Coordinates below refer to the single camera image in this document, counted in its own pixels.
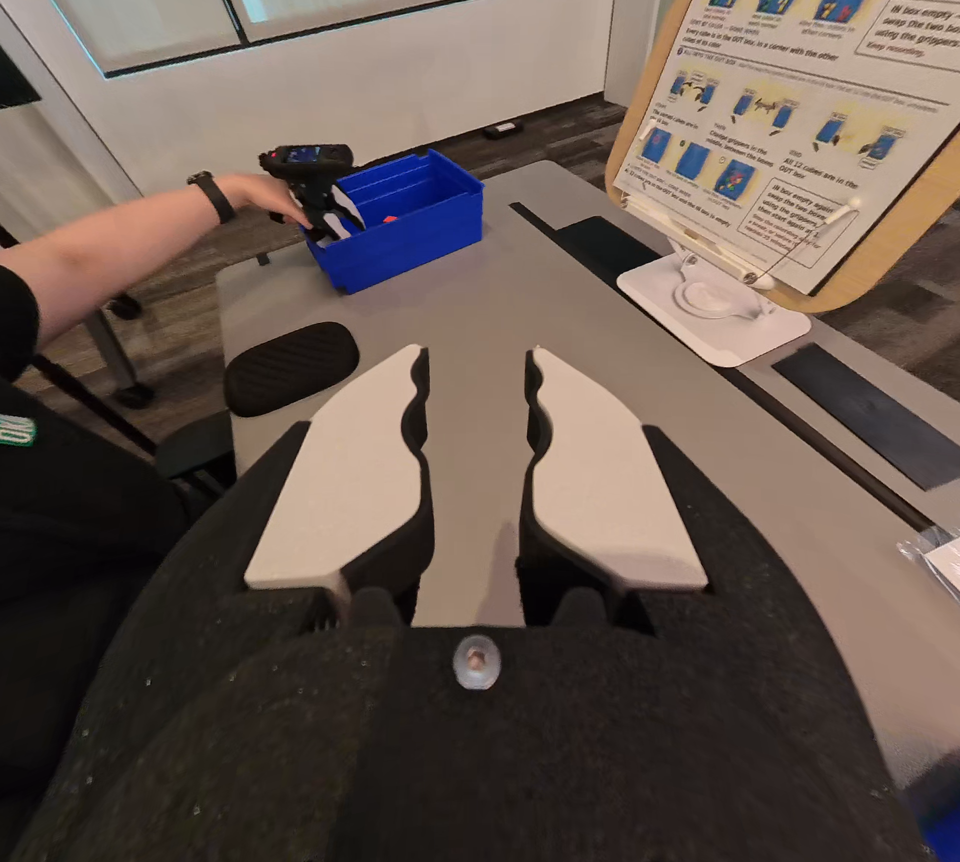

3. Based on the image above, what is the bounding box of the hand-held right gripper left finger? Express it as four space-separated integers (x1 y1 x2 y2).
243 343 437 623

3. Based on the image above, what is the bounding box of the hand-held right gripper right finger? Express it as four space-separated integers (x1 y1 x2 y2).
516 346 711 625

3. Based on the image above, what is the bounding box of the blue plastic bin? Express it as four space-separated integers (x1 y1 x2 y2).
303 147 487 296
903 776 960 862

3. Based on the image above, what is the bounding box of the person's left forearm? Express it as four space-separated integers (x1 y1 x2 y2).
22 181 226 355

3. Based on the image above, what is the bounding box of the person's left hand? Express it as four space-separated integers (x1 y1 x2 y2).
228 173 310 230

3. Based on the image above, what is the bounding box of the black wristwatch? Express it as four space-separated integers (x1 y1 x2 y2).
186 170 240 226

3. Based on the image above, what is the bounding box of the rolling stand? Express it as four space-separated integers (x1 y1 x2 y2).
30 225 160 456

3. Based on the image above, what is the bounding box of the white sheet holder bar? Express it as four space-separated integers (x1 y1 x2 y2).
619 105 865 291

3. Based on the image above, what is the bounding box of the laminated printed paper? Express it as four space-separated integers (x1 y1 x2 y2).
895 527 960 598

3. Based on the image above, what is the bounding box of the black wall screen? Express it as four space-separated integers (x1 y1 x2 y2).
0 45 43 110

